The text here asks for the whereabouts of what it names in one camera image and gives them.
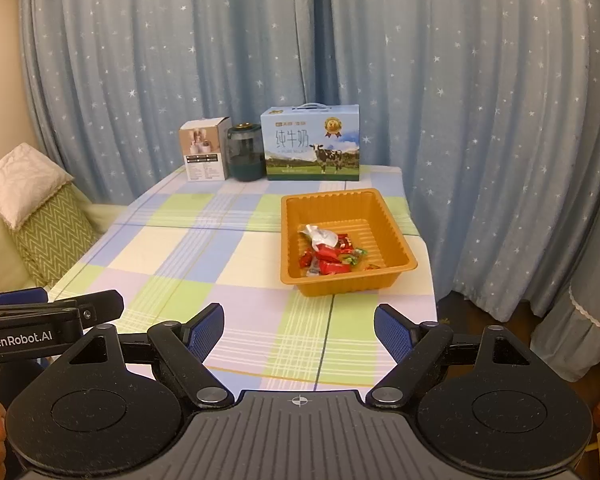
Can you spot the large red snack packet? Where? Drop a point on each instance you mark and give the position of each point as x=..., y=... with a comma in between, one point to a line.
x=336, y=266

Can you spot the green candy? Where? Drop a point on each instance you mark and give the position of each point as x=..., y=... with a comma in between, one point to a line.
x=355, y=255

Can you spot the brown caramel candy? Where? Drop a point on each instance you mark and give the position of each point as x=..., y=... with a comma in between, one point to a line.
x=373, y=266

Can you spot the white green snack pouch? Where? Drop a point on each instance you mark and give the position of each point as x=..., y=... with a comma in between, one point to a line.
x=320, y=234

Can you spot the dark green glass jar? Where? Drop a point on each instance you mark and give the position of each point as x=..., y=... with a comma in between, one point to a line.
x=245, y=155

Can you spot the orange plastic tray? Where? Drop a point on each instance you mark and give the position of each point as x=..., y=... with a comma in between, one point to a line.
x=300, y=245

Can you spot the small red twist candy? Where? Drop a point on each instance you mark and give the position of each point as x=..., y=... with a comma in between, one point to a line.
x=307, y=259

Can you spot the white product box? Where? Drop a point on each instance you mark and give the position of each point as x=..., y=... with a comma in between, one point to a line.
x=202, y=152

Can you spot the grey lace-trimmed curtain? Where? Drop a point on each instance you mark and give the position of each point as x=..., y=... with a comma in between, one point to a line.
x=585, y=335

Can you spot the beige pillow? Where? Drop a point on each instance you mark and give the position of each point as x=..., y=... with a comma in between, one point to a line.
x=22, y=180

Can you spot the checked tablecloth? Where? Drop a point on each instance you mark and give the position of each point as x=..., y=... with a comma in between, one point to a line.
x=190, y=270

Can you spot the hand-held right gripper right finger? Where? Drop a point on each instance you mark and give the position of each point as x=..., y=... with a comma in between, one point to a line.
x=394, y=332

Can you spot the red square snack packet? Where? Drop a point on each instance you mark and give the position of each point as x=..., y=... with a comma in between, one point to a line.
x=326, y=252

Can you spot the blue star curtain panel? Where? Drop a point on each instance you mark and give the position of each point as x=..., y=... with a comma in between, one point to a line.
x=155, y=60
x=480, y=110

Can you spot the green zigzag pillow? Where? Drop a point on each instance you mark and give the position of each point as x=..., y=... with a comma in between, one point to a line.
x=55, y=235

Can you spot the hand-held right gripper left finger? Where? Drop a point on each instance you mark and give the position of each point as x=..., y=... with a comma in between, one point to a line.
x=205, y=332

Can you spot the blue milk carton box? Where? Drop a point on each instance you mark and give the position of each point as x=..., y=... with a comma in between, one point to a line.
x=310, y=142

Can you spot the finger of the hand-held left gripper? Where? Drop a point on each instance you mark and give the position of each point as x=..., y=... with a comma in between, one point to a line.
x=100, y=307
x=17, y=296

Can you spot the light green sofa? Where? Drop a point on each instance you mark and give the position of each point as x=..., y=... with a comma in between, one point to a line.
x=110, y=212

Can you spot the brown red candy packet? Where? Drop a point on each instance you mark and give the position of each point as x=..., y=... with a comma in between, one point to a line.
x=345, y=241

